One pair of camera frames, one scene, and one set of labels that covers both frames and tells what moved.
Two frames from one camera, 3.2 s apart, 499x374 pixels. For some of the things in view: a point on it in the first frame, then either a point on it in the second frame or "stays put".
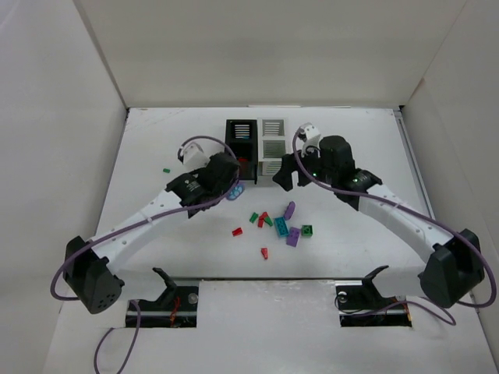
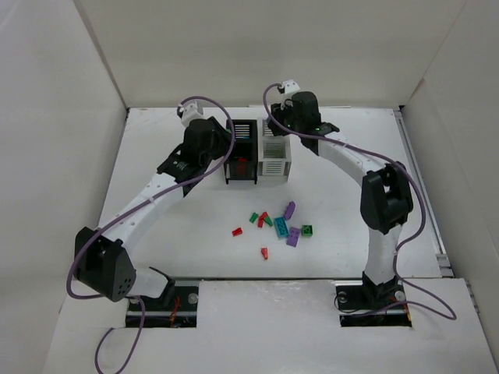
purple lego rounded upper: [289, 210] stays put
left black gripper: [232, 171] → [220, 127]
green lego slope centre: [268, 220] stays put
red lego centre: [261, 219] stays put
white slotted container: [272, 145] stays put
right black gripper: [295, 167] → [278, 121]
